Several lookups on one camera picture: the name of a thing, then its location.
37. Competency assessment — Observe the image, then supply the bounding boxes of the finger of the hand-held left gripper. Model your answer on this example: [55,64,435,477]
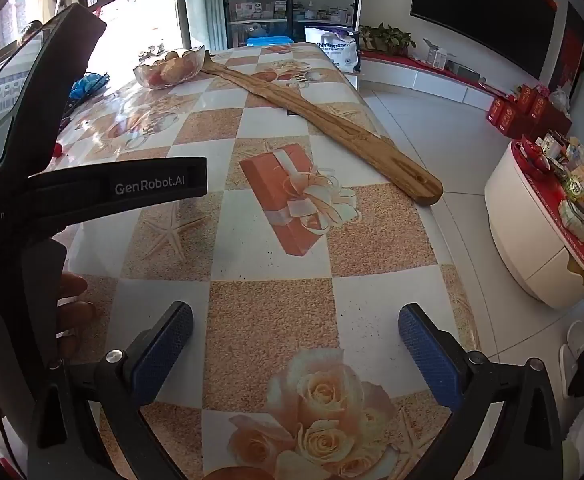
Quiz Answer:
[29,156,207,235]

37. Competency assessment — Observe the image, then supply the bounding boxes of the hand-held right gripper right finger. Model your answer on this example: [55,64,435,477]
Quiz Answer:
[398,302,565,480]

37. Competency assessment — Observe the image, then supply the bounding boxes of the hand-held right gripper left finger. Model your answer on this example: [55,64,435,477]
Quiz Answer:
[26,301,195,480]

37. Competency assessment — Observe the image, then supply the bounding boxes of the person's left hand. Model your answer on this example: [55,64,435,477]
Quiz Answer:
[56,272,97,361]

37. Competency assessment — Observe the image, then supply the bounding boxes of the blue plastic gloves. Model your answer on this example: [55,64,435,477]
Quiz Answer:
[69,72,111,103]

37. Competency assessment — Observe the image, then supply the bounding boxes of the glass fruit bowl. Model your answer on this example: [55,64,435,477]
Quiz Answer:
[132,46,206,90]

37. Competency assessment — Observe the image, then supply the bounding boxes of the white slipper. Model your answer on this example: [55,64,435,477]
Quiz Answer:
[558,344,580,398]
[567,320,584,361]

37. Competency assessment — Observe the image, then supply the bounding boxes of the round white side table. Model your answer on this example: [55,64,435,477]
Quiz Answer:
[484,137,584,311]

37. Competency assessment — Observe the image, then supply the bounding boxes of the long wooden plank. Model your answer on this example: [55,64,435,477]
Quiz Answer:
[199,60,444,207]

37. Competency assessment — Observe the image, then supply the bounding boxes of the pile of snack packets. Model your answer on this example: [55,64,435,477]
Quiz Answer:
[514,130,584,271]

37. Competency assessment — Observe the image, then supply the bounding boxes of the white printed sack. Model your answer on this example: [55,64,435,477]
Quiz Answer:
[304,25,361,75]

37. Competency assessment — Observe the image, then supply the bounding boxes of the red gift box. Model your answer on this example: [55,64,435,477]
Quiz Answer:
[488,96,518,128]
[532,87,553,118]
[516,85,538,113]

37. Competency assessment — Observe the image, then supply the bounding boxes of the white television bench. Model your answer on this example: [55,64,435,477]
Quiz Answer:
[359,50,518,111]

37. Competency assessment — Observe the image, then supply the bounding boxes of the white carton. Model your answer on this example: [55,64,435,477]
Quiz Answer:
[423,39,448,68]

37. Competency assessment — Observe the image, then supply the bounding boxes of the green potted plant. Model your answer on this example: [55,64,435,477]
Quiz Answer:
[359,23,417,56]

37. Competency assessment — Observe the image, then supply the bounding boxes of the red wall hanging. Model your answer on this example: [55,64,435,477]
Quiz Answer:
[552,2,584,91]

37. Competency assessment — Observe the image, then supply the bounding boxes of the black wall television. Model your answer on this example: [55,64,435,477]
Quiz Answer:
[410,0,558,81]

